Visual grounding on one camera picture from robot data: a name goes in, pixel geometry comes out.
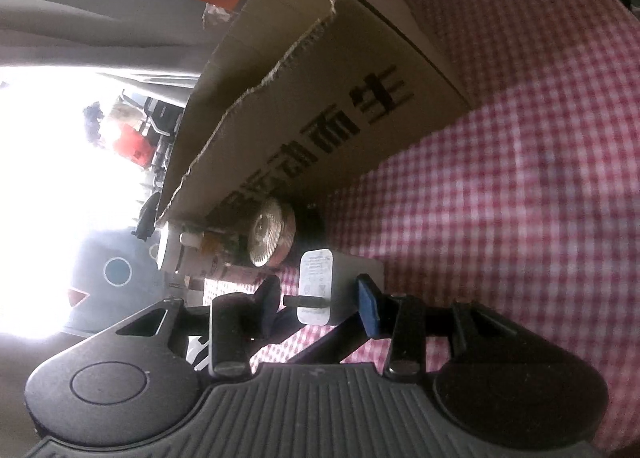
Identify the white plastic bottle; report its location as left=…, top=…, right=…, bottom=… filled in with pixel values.
left=156, top=220, right=251, bottom=286

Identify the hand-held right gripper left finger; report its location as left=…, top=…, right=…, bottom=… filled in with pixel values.
left=117, top=277, right=281, bottom=378

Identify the brown cardboard box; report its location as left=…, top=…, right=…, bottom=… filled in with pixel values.
left=155, top=0, right=473, bottom=239

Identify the beige curtain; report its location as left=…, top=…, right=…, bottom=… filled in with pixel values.
left=0, top=0, right=241, bottom=86

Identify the gold round jar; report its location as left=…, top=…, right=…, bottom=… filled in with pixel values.
left=245, top=198, right=297, bottom=269

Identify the red plastic container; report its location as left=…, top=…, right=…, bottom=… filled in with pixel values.
left=112, top=122, right=157, bottom=167

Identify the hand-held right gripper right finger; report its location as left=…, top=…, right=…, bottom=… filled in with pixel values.
left=356, top=274, right=521, bottom=378

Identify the white charger plug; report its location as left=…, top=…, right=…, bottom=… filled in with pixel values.
left=282, top=248, right=383, bottom=326

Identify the red checkered tablecloth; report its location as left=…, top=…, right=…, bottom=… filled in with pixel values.
left=200, top=0, right=640, bottom=389

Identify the grey panel with circle mark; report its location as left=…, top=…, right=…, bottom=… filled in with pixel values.
left=65, top=230, right=170, bottom=333

